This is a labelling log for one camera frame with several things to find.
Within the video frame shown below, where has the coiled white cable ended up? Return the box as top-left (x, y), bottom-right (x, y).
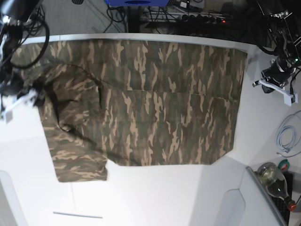
top-left (275, 110), bottom-right (301, 158)

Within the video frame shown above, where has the blue box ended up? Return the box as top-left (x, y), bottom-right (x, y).
top-left (105, 0), bottom-right (169, 7)

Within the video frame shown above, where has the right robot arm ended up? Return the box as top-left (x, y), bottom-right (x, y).
top-left (0, 0), bottom-right (50, 97)

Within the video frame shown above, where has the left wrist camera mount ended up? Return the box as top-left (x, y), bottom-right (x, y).
top-left (252, 76), bottom-right (298, 106)

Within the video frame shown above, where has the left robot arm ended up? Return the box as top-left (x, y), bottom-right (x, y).
top-left (249, 0), bottom-right (301, 94)

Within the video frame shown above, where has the camouflage t-shirt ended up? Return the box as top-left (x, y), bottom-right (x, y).
top-left (13, 40), bottom-right (247, 182)

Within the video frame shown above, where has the black perforated tray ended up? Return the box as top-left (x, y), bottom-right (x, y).
top-left (271, 172), bottom-right (293, 225)

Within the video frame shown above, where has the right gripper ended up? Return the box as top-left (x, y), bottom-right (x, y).
top-left (0, 73), bottom-right (35, 98)

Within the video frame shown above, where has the clear plastic bottle red cap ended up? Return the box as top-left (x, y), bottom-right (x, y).
top-left (256, 162), bottom-right (297, 211)

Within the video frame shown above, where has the green tape roll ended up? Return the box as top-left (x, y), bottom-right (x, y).
top-left (278, 159), bottom-right (290, 172)

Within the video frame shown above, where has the black power strip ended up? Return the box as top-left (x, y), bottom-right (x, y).
top-left (181, 13), bottom-right (231, 24)

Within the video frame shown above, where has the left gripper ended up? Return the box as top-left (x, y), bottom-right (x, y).
top-left (262, 57), bottom-right (296, 88)

